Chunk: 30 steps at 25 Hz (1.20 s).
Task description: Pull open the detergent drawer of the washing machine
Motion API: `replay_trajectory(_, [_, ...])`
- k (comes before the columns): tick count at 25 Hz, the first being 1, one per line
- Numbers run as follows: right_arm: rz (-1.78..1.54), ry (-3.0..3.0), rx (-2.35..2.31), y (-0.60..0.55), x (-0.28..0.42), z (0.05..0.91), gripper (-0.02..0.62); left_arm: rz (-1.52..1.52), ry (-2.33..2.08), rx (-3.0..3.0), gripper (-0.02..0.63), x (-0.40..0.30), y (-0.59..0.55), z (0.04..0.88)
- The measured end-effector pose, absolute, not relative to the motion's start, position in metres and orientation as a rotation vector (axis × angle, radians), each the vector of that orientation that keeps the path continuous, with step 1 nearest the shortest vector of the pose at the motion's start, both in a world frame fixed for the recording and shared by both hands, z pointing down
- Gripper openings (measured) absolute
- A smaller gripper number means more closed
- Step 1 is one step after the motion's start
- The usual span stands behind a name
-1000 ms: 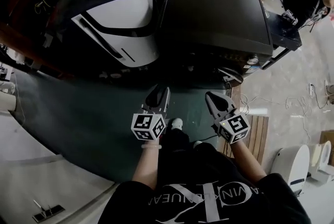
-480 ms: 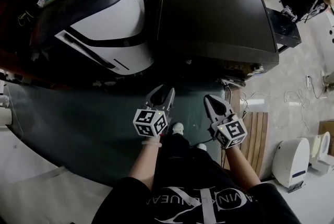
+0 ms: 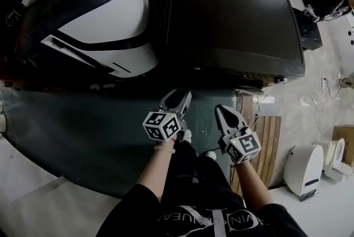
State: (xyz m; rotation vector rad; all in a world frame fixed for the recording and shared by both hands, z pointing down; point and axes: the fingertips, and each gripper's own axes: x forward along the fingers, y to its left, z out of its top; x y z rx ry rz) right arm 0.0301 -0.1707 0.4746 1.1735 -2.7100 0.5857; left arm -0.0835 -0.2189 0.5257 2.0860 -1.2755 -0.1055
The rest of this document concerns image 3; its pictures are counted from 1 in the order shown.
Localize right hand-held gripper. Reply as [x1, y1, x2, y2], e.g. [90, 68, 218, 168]
[215, 104, 262, 165]

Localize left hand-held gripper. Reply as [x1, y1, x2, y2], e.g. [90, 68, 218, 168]
[142, 88, 193, 143]

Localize black washing machine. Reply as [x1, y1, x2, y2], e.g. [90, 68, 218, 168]
[162, 0, 306, 78]

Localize person's left forearm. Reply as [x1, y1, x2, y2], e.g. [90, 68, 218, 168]
[135, 141, 176, 199]

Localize person's right forearm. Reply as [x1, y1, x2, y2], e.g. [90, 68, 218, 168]
[233, 160, 275, 213]

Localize person's left white shoe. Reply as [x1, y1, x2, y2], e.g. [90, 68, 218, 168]
[181, 128, 194, 144]

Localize slatted wooden board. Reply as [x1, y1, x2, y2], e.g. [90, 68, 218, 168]
[228, 115, 282, 198]

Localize person's black trousers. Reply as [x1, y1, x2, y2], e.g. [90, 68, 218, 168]
[167, 141, 246, 208]

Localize white rounded appliance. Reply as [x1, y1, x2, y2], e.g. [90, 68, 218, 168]
[282, 143, 325, 201]

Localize dark green floor mat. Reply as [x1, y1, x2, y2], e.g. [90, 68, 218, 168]
[8, 88, 242, 199]

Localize white and black appliance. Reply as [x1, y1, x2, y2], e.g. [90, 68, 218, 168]
[16, 0, 160, 79]

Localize person's black printed shirt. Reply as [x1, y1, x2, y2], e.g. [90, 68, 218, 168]
[95, 182, 308, 237]

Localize white toilet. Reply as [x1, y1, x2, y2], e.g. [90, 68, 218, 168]
[310, 137, 354, 183]

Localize small cardboard box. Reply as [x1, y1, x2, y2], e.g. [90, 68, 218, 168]
[331, 124, 354, 167]

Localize black low platform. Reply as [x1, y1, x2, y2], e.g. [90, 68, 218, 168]
[292, 7, 324, 52]

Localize grey hand-held gripper device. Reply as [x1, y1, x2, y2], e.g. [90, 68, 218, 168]
[302, 4, 322, 23]

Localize pale pink bracelet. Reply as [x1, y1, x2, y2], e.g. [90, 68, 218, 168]
[153, 145, 176, 155]

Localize tangled white cable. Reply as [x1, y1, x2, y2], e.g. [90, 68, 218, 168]
[297, 75, 342, 139]

